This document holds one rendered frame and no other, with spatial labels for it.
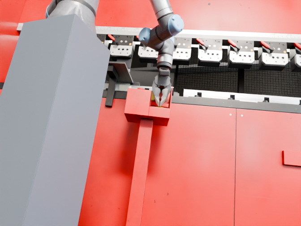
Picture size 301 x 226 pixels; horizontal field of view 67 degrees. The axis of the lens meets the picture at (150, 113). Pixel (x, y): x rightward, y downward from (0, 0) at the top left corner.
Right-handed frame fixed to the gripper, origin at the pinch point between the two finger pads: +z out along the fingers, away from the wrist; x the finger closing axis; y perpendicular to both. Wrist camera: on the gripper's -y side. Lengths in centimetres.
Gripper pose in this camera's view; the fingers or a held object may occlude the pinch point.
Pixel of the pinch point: (159, 103)
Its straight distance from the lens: 107.5
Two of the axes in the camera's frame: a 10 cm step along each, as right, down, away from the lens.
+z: -1.2, 9.7, -1.9
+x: -9.9, -1.2, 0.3
